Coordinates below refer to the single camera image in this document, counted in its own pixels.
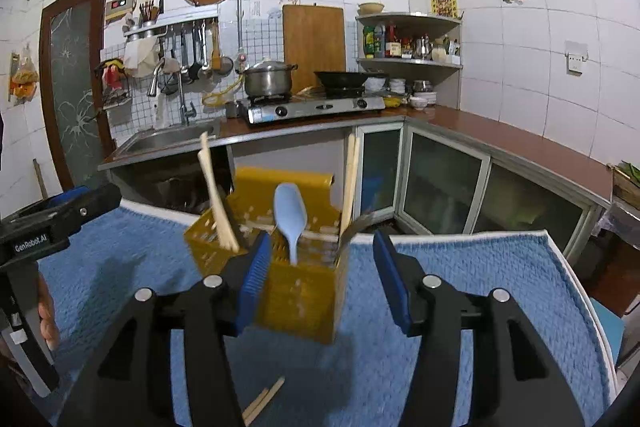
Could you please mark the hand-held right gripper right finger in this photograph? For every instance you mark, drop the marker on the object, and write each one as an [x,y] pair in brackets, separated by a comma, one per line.
[392,282]

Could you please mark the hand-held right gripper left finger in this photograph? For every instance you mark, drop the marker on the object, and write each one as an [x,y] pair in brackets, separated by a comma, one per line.
[255,277]

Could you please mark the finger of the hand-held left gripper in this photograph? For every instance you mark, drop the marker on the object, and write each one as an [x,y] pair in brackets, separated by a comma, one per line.
[65,196]
[95,204]

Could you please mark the yellow plastic utensil holder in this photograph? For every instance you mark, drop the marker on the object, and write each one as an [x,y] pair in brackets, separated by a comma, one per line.
[300,302]

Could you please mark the wooden chopstick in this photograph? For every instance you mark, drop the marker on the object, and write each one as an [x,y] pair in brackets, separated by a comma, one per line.
[347,187]
[210,177]
[354,177]
[260,409]
[270,394]
[223,219]

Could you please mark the light blue plastic spoon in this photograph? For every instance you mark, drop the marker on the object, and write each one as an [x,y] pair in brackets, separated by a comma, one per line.
[291,212]

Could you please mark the person's left hand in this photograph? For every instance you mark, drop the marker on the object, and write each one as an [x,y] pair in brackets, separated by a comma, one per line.
[49,317]

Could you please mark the blue textured mat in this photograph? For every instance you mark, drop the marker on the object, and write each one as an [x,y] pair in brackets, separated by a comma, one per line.
[475,287]

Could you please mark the brown framed glass door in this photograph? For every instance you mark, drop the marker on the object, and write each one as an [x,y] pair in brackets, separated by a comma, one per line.
[75,97]

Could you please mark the steel sink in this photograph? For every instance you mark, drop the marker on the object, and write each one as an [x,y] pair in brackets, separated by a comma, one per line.
[170,138]

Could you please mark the kitchen counter cabinet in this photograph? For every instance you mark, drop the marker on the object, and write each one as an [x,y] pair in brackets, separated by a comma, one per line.
[450,177]

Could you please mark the yellow hanging bag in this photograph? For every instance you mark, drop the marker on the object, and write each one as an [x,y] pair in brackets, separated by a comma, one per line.
[24,79]

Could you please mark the red bag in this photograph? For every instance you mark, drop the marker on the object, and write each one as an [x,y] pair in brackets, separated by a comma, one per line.
[111,76]

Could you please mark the steel faucet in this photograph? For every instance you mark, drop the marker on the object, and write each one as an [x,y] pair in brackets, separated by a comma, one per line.
[181,102]

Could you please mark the white hanging cloth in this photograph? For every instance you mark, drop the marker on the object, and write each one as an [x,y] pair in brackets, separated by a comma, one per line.
[141,59]

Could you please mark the small steel cup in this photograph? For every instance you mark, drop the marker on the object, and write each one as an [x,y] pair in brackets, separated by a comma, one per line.
[231,110]

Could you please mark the steel ladle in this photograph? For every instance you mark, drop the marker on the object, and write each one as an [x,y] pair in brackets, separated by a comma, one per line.
[194,67]

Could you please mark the steel gas stove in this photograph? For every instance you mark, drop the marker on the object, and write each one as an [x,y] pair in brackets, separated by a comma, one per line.
[310,109]

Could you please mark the stack of white bowls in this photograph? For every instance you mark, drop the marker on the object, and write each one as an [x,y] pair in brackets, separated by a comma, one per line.
[422,99]

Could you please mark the beige electrical box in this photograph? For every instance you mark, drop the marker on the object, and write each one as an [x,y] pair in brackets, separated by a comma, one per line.
[120,9]

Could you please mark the wooden spatula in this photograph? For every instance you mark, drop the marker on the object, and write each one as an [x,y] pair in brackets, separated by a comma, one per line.
[216,52]

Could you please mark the steel cooking pot with lid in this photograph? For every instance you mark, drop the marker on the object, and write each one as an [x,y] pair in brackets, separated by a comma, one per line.
[267,79]

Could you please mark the black wok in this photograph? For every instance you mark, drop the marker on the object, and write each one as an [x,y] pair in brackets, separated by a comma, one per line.
[350,80]

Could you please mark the steel kettle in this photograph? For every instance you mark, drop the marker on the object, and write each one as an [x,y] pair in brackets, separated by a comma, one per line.
[423,48]

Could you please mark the wooden cutting board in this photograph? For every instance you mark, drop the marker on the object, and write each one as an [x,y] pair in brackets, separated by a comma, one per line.
[314,47]

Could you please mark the red capped bottle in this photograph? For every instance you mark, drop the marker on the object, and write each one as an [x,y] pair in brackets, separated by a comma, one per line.
[394,44]

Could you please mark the green bottle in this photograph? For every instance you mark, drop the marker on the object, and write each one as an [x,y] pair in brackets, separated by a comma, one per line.
[369,44]

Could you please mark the dark sauce bottle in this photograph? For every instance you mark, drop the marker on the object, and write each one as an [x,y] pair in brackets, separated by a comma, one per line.
[380,43]

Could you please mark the box of vegetables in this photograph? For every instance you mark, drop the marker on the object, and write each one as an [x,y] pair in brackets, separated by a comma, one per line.
[627,184]

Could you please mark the beige bowl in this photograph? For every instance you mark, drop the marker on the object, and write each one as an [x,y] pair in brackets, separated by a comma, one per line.
[371,8]

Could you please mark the steel wall rack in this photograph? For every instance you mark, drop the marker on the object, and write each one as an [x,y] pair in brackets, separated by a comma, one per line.
[170,27]

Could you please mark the corner wall shelf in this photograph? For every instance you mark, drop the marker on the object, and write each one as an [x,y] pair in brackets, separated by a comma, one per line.
[410,63]

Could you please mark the yellow wall poster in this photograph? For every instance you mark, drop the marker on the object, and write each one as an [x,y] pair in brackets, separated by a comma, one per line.
[443,0]

